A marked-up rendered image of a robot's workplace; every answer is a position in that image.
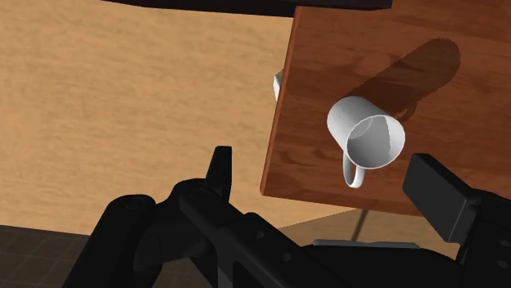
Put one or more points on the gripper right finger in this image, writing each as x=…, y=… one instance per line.
x=439, y=199

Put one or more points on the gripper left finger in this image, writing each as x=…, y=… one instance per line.
x=207, y=231

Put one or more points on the white mug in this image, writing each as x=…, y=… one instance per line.
x=343, y=115

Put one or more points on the brown wooden table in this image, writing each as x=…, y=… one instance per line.
x=319, y=60

